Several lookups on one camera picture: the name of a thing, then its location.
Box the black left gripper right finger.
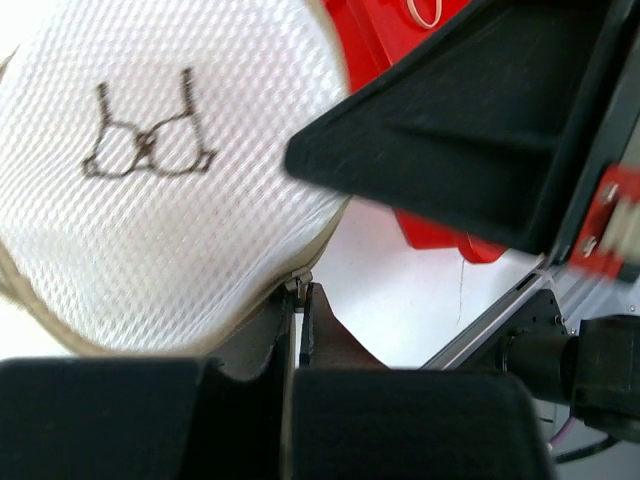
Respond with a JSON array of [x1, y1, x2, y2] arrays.
[[292, 283, 557, 479]]

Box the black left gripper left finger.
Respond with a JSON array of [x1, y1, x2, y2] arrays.
[[1, 290, 295, 479]]

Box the beige bra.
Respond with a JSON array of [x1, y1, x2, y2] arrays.
[[405, 0, 443, 30]]

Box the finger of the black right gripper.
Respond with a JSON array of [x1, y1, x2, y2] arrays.
[[284, 1, 623, 254]]

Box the red plastic tray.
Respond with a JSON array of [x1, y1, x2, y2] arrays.
[[324, 0, 506, 264]]

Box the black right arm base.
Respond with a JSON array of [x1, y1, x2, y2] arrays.
[[465, 289, 639, 443]]

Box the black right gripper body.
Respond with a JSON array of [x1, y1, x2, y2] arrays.
[[549, 1, 639, 283]]

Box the aluminium mounting rail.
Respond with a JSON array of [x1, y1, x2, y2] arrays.
[[421, 269, 565, 370]]

